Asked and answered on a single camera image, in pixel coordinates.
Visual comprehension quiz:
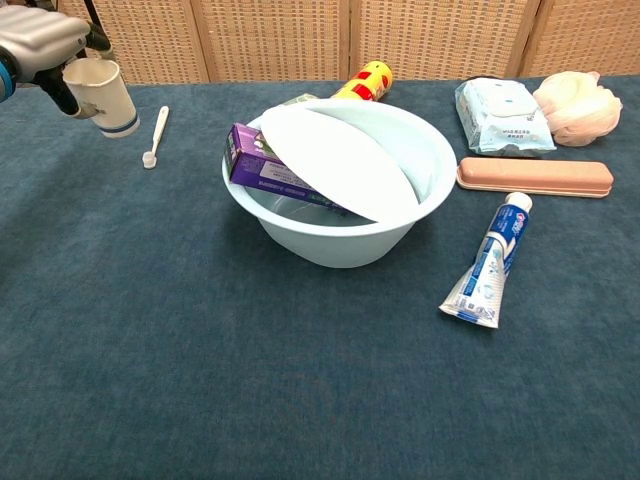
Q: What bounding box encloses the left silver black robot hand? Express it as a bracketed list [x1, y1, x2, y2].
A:
[0, 4, 114, 119]

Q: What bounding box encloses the white paper cup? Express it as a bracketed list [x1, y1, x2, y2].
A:
[62, 58, 141, 139]

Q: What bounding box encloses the purple toothpaste box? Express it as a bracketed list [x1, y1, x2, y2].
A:
[225, 123, 351, 216]

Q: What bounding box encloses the white paper plate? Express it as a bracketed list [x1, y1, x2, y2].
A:
[260, 102, 420, 222]

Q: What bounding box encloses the light blue plastic basin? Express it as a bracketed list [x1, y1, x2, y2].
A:
[221, 98, 459, 269]

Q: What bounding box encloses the blue white toothpaste tube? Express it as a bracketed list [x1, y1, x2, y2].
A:
[438, 192, 533, 330]

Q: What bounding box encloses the small green soap box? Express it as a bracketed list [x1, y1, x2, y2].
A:
[279, 93, 319, 109]

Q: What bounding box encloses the yellow bottle with red label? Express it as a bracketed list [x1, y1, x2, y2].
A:
[330, 60, 394, 102]

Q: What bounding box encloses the woven wicker folding screen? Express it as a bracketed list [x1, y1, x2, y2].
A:
[49, 0, 640, 85]

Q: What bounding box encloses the dark blue table mat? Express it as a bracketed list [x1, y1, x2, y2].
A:
[0, 74, 640, 480]

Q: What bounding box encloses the light blue wet wipes pack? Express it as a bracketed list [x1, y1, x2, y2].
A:
[454, 77, 556, 155]

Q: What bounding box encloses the pink toothbrush case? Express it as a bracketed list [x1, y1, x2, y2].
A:
[456, 156, 615, 200]

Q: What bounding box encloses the pink mesh bath pouf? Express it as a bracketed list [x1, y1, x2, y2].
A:
[532, 70, 623, 148]

